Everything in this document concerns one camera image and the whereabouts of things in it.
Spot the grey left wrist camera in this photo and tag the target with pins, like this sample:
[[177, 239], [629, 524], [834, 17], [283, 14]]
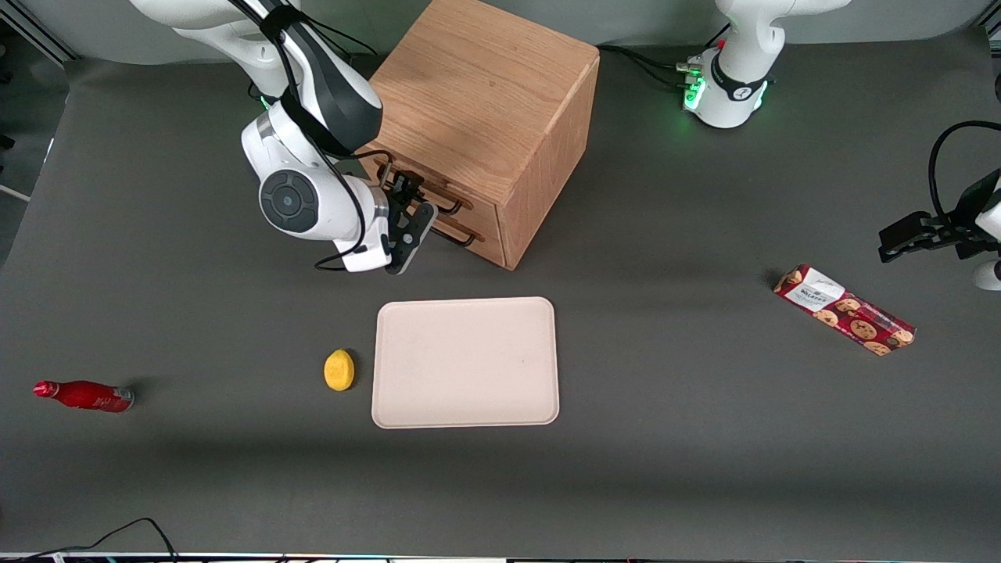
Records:
[[989, 275]]

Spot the red soda bottle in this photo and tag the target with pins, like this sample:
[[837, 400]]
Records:
[[86, 396]]

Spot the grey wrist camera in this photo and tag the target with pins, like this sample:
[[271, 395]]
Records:
[[410, 238], [989, 275]]

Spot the yellow lemon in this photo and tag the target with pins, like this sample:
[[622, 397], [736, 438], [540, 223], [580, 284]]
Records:
[[339, 371]]

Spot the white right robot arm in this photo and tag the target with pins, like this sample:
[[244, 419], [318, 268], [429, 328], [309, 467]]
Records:
[[313, 102]]

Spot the beige rectangular plastic tray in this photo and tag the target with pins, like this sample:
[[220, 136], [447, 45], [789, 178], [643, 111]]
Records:
[[465, 363]]

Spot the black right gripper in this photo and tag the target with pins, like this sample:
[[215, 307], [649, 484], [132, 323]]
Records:
[[400, 190]]

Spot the red cookie package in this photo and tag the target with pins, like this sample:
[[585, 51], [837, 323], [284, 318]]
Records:
[[844, 309]]

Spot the aluminium frame rail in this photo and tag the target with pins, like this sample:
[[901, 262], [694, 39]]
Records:
[[35, 39]]

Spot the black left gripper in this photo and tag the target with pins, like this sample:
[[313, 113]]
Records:
[[953, 231]]

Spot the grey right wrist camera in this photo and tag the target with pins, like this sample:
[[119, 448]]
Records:
[[410, 238]]

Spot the oak wooden drawer cabinet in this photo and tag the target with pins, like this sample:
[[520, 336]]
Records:
[[485, 86]]

